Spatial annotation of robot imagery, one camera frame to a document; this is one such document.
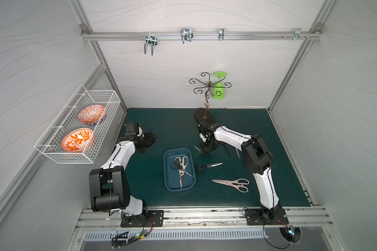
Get green cup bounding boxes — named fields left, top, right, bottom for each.
left=212, top=71, right=226, bottom=100

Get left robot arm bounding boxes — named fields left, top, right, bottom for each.
left=89, top=131, right=158, bottom=216

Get cream handled scissors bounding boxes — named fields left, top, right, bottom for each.
left=179, top=156, right=193, bottom=189

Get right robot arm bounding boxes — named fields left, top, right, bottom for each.
left=198, top=124, right=282, bottom=219

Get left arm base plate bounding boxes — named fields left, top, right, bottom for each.
left=120, top=210, right=164, bottom=228

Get copper hook stand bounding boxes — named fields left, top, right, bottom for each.
left=189, top=72, right=232, bottom=120

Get small black scissors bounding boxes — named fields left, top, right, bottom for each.
left=171, top=157, right=184, bottom=170
left=193, top=145, right=206, bottom=158

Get white vented cable duct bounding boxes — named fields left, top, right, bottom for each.
left=84, top=228, right=268, bottom=242

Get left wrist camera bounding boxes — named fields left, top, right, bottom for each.
left=124, top=122, right=142, bottom=141

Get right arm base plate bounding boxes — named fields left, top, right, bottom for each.
left=242, top=208, right=290, bottom=226

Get white wire basket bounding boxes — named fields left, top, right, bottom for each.
left=34, top=85, right=120, bottom=164

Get orange patterned bowl rear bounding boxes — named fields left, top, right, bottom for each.
left=77, top=105, right=106, bottom=126

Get round fan with led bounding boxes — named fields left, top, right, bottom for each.
left=279, top=227, right=302, bottom=243

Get aluminium top rail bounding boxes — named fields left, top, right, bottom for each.
left=82, top=31, right=323, bottom=42

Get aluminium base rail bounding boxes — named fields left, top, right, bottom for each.
left=75, top=206, right=334, bottom=231

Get orange patterned bowl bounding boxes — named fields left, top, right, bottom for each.
left=61, top=128, right=94, bottom=153
left=77, top=105, right=106, bottom=126

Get orange patterned bowl front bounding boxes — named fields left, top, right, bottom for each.
left=61, top=128, right=94, bottom=153

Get blue storage box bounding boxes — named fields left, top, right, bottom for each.
left=163, top=148, right=196, bottom=192

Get pink handled scissors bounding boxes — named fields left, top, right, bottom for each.
left=212, top=178, right=250, bottom=193

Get double wire hook left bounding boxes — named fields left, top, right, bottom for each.
left=144, top=33, right=158, bottom=55

